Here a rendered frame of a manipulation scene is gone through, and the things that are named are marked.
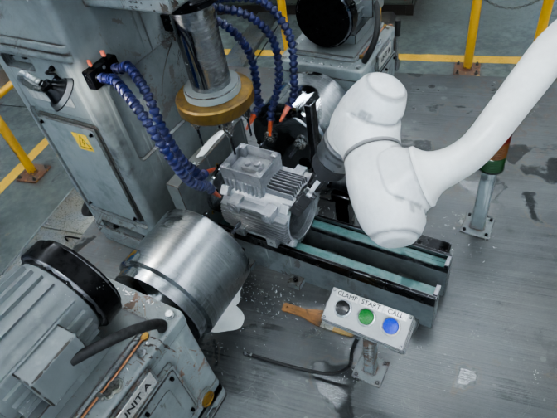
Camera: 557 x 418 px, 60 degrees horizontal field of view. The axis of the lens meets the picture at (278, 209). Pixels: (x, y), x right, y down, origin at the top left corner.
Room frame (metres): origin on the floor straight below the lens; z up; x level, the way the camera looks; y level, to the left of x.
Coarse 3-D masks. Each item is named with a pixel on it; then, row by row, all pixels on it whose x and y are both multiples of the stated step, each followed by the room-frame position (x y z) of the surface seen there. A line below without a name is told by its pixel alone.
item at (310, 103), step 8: (304, 104) 0.97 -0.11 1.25; (312, 104) 0.97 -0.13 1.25; (304, 112) 0.98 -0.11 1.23; (312, 112) 0.97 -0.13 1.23; (312, 120) 0.97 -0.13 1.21; (312, 128) 0.96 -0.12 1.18; (312, 136) 0.97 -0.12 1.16; (312, 144) 0.97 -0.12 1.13; (312, 152) 0.97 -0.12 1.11; (312, 168) 0.97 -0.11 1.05
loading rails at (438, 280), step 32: (224, 224) 0.96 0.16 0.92; (320, 224) 0.89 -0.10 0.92; (256, 256) 0.89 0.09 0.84; (288, 256) 0.82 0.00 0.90; (320, 256) 0.78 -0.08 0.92; (352, 256) 0.81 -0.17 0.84; (384, 256) 0.76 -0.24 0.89; (416, 256) 0.72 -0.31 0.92; (448, 256) 0.69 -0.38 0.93; (352, 288) 0.70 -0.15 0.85; (384, 288) 0.65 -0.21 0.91; (416, 288) 0.63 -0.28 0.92; (416, 320) 0.60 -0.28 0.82
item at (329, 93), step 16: (288, 80) 1.26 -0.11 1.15; (304, 80) 1.22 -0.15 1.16; (320, 80) 1.21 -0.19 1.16; (288, 96) 1.16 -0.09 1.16; (304, 96) 1.15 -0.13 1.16; (320, 96) 1.15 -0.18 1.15; (336, 96) 1.17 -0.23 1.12; (288, 112) 1.11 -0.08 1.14; (320, 112) 1.10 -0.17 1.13; (256, 128) 1.18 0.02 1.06; (272, 128) 1.14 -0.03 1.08; (288, 128) 1.11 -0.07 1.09; (304, 128) 1.08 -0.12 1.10; (320, 128) 1.06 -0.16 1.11; (272, 144) 1.15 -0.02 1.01; (288, 144) 1.12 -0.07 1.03; (304, 144) 1.06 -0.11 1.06; (288, 160) 1.12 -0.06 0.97; (304, 160) 1.08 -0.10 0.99
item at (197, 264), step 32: (160, 224) 0.78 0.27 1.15; (192, 224) 0.74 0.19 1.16; (128, 256) 0.70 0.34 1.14; (160, 256) 0.67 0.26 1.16; (192, 256) 0.67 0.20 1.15; (224, 256) 0.68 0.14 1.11; (160, 288) 0.60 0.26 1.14; (192, 288) 0.60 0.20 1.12; (224, 288) 0.63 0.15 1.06; (192, 320) 0.56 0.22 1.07
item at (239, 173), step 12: (240, 144) 1.01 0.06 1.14; (240, 156) 1.00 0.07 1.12; (252, 156) 0.99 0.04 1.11; (264, 156) 0.97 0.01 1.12; (276, 156) 0.93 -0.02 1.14; (228, 168) 0.93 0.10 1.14; (240, 168) 0.95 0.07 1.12; (252, 168) 0.93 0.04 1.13; (264, 168) 0.93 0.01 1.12; (276, 168) 0.92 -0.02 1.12; (228, 180) 0.93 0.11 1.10; (240, 180) 0.90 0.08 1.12; (252, 180) 0.88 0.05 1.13; (264, 180) 0.88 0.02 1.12; (252, 192) 0.88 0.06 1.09; (264, 192) 0.87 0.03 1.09
